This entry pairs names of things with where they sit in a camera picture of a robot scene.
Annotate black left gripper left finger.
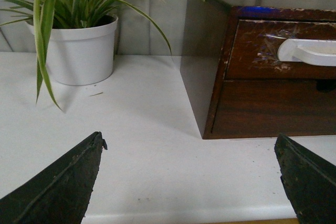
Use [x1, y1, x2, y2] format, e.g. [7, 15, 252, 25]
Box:
[1, 132, 107, 223]

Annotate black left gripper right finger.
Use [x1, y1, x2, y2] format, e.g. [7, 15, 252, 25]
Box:
[274, 134, 335, 223]

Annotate green spider plant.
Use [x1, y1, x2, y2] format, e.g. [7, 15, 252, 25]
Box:
[3, 0, 170, 102]

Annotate wooden drawer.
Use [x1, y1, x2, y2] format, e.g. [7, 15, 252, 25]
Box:
[211, 80, 335, 138]
[225, 20, 335, 79]

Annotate white plant pot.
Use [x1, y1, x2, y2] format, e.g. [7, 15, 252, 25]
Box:
[46, 15, 118, 86]

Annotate white drawer handle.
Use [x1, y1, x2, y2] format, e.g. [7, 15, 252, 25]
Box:
[277, 39, 335, 67]

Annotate dark wooden drawer cabinet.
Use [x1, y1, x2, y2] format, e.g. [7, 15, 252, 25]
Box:
[180, 0, 335, 139]

